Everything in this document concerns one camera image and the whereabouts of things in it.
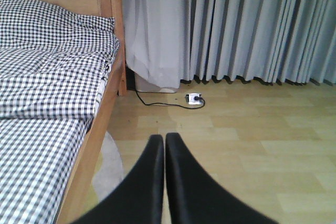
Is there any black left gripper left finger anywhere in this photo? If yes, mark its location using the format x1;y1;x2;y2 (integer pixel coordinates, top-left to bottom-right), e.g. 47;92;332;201
73;135;164;223

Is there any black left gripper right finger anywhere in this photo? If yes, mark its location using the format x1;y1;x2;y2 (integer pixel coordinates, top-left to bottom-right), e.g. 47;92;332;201
165;133;275;223

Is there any white floor outlet box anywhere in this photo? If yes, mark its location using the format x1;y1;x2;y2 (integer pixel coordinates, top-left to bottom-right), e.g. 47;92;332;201
185;93;203;105

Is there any checkered gingham bedding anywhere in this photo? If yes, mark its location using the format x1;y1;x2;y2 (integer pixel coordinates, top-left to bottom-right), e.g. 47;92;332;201
1;46;118;223

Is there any light grey curtain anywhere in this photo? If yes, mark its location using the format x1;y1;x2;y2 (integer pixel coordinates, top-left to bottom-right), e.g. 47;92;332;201
123;0;335;89

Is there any checkered gingham pillow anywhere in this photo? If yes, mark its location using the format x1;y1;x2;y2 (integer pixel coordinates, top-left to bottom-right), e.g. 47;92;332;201
1;0;120;55

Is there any black floor power cable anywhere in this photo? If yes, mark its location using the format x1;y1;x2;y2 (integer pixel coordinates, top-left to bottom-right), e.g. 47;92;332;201
134;87;206;110

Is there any wooden bed frame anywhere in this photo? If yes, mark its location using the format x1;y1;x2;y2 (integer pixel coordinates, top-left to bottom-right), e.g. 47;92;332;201
42;0;127;223

